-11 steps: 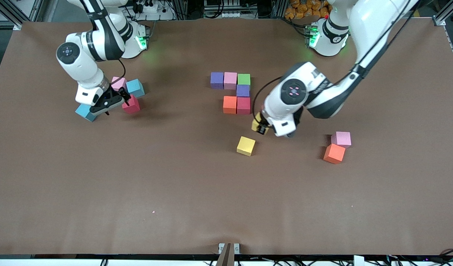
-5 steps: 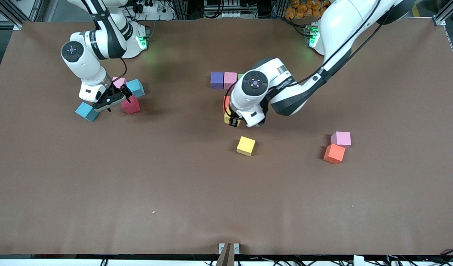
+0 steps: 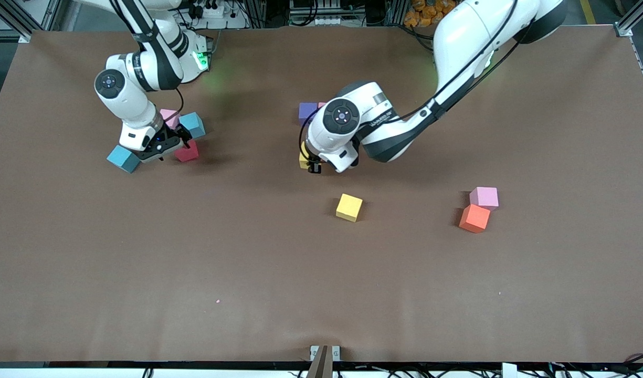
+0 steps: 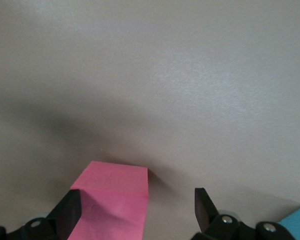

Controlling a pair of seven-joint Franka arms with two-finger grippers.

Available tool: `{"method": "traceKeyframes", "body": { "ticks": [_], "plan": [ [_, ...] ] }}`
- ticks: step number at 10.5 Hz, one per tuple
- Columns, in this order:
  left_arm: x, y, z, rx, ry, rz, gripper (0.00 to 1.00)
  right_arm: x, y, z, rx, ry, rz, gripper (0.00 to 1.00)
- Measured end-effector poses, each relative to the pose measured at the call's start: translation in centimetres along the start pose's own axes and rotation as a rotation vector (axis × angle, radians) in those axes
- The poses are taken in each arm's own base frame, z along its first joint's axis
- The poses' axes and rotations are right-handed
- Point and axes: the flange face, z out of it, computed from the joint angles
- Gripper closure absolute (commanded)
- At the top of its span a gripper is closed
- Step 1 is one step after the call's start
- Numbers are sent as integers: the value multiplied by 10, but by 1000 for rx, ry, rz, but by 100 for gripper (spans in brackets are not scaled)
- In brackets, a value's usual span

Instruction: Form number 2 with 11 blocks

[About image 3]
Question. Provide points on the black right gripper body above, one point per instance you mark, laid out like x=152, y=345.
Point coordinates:
x=170, y=138

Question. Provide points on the yellow foam cube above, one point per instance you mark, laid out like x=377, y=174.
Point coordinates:
x=303, y=157
x=349, y=207

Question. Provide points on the red foam cube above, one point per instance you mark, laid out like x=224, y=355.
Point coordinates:
x=189, y=153

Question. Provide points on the blue foam cube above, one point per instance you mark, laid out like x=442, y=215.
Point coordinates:
x=123, y=159
x=194, y=125

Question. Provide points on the purple foam cube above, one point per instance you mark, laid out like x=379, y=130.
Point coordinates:
x=306, y=111

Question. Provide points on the orange foam cube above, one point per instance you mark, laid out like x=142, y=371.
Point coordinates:
x=474, y=218

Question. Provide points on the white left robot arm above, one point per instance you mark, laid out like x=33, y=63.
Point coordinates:
x=347, y=118

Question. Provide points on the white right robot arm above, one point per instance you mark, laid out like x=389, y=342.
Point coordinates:
x=137, y=73

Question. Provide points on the white power strip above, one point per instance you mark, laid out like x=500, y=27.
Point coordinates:
x=214, y=11

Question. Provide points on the white electrical unit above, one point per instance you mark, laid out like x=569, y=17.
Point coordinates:
x=326, y=21

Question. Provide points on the pile of orange objects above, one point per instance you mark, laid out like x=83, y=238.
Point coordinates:
x=421, y=16

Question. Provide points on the white tag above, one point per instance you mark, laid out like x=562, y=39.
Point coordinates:
x=509, y=370

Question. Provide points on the silver metal bracket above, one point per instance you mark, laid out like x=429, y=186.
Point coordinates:
x=314, y=350

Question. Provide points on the aluminium frame rail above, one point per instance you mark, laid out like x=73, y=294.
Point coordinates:
x=636, y=13
x=17, y=23

